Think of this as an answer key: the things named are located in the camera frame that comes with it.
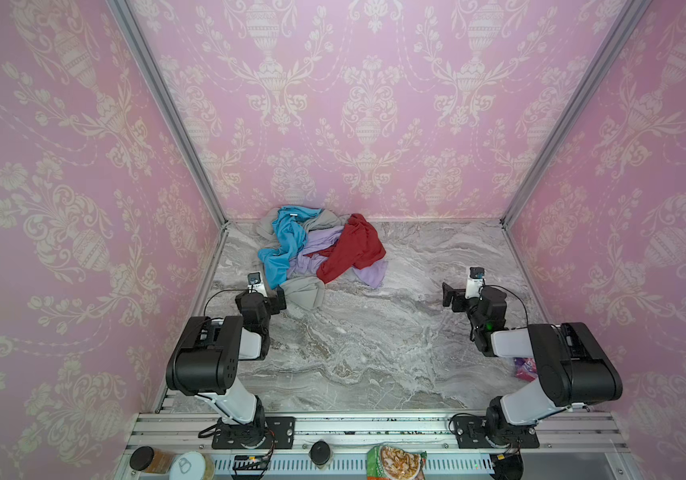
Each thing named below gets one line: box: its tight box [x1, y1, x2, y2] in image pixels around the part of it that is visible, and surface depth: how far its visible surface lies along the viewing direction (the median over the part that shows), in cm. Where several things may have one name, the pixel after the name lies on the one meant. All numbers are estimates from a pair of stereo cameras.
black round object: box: [489, 452, 524, 480], surface depth 73 cm
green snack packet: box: [367, 445, 427, 480], surface depth 70 cm
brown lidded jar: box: [129, 446, 175, 474], surface depth 65 cm
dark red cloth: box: [305, 213, 386, 284], surface depth 105 cm
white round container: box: [169, 451, 215, 480], surface depth 67 cm
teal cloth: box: [258, 206, 322, 289], surface depth 104 cm
